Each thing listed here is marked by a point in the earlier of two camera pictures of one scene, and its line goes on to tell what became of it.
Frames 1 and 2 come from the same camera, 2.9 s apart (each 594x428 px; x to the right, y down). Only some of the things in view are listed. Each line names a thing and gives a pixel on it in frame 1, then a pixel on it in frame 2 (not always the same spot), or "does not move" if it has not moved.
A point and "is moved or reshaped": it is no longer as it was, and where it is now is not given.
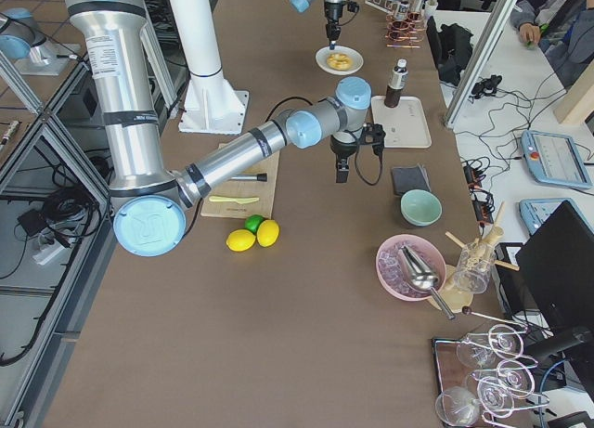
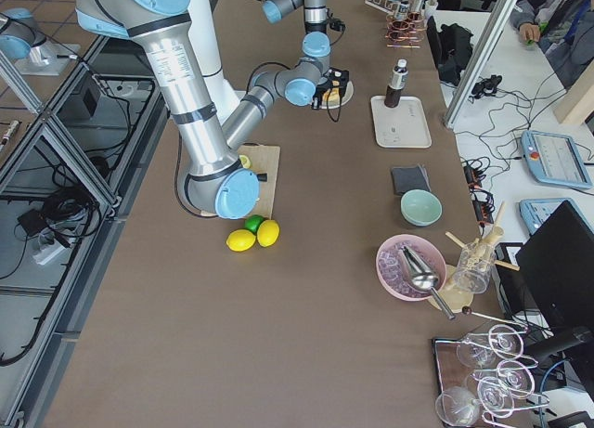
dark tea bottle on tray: x=399 y=77 does not move
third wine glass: x=516 y=379 does not move
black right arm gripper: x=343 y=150 → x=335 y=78
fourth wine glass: x=496 y=396 does not move
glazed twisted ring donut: x=339 y=61 → x=333 y=96
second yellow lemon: x=240 y=239 does not move
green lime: x=251 y=222 does not move
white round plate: x=340 y=60 is moved or reshaped
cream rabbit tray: x=405 y=125 does not move
